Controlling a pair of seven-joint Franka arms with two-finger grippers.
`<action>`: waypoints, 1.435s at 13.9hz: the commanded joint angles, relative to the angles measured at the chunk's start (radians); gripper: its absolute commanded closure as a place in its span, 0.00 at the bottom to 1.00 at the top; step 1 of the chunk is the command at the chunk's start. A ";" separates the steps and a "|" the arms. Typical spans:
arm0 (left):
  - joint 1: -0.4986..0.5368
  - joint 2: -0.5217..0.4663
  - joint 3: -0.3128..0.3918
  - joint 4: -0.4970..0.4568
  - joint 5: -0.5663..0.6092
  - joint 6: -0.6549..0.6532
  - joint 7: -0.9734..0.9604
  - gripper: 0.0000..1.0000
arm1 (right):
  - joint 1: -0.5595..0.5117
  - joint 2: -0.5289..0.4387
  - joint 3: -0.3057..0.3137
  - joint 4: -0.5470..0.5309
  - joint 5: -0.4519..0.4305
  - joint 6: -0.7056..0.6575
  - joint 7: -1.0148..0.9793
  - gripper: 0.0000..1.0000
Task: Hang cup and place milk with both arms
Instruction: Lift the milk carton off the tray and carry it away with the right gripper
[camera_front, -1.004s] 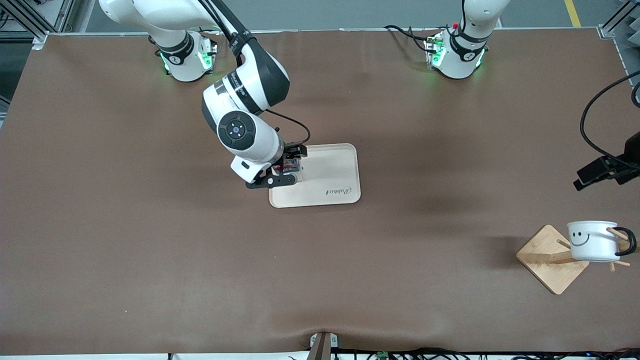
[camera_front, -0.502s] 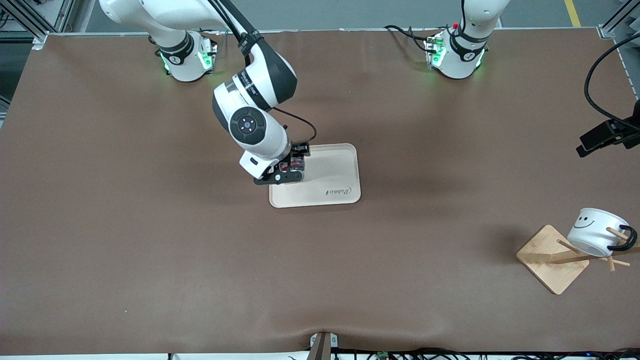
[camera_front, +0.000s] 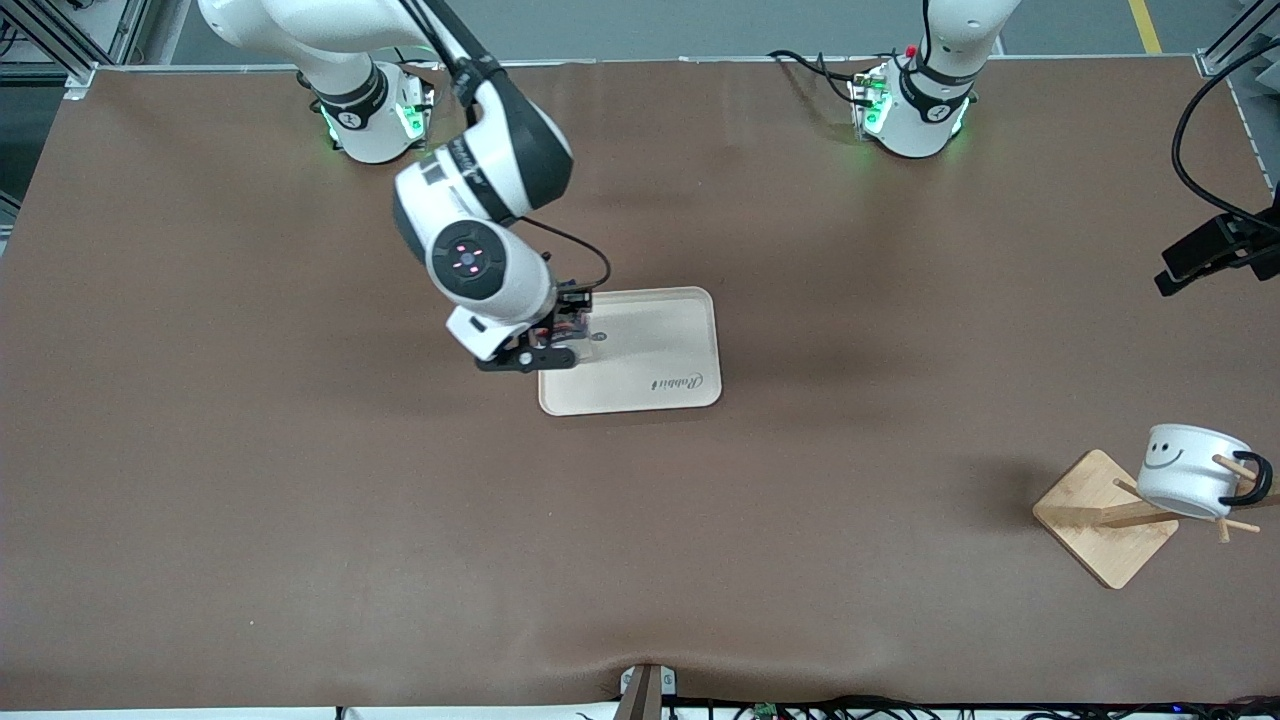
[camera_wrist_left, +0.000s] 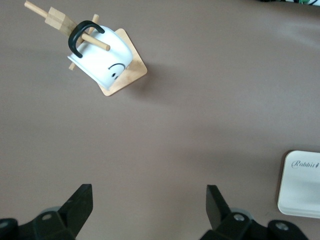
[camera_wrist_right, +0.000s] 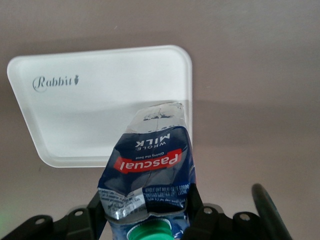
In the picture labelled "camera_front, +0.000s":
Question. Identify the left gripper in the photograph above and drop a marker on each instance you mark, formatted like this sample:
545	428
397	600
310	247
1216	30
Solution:
1203	249

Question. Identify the white smiley face cup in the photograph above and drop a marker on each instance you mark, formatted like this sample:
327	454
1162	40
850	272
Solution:
1185	480

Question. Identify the brown table mat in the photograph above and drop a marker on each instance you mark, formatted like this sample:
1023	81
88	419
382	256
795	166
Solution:
300	500

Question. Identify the metal table edge bracket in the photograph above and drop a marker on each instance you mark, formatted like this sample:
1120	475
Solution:
645	695

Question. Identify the aluminium frame strut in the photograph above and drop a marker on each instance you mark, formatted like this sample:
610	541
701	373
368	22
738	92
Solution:
1225	45
100	30

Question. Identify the cream plastic tray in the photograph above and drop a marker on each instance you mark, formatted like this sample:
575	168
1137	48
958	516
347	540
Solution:
660	340

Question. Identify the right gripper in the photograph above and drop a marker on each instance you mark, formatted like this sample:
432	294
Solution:
568	316

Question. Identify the wooden cup rack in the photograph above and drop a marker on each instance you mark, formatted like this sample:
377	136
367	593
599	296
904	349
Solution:
1090	520

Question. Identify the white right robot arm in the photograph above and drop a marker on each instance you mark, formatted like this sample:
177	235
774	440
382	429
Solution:
480	260

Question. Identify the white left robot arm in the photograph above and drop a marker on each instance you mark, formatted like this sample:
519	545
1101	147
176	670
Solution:
915	115

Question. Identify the blue white milk carton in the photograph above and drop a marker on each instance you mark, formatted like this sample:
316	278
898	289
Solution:
578	325

